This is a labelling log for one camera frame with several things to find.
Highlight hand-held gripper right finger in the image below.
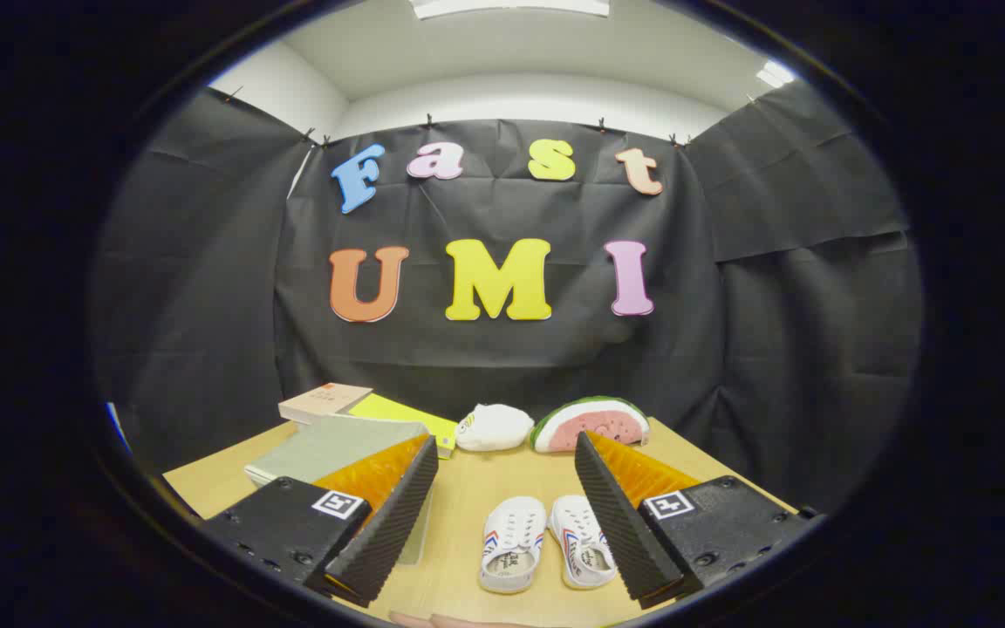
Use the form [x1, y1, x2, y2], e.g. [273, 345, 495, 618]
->
[574, 430, 824, 610]

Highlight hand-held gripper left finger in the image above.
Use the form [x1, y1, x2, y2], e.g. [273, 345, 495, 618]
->
[200, 433, 440, 609]

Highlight white canvas shoe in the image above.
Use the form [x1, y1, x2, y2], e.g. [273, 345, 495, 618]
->
[548, 495, 619, 591]
[478, 495, 549, 596]

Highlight grey-green fabric storage box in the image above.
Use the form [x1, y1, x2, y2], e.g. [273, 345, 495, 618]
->
[243, 413, 435, 568]

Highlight watermelon slice plush toy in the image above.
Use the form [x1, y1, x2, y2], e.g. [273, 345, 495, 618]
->
[530, 396, 652, 454]

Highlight yellow book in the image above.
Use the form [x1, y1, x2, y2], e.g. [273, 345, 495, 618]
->
[347, 392, 460, 460]

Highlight beige book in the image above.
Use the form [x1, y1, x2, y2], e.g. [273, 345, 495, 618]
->
[278, 382, 374, 426]

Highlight white plush toy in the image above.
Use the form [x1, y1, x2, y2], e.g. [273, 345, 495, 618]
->
[455, 403, 536, 453]

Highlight black backdrop cloth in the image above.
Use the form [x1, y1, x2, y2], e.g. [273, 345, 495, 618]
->
[92, 83, 924, 515]

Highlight ceiling light panel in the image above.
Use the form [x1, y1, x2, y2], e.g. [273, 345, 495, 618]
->
[411, 0, 611, 20]

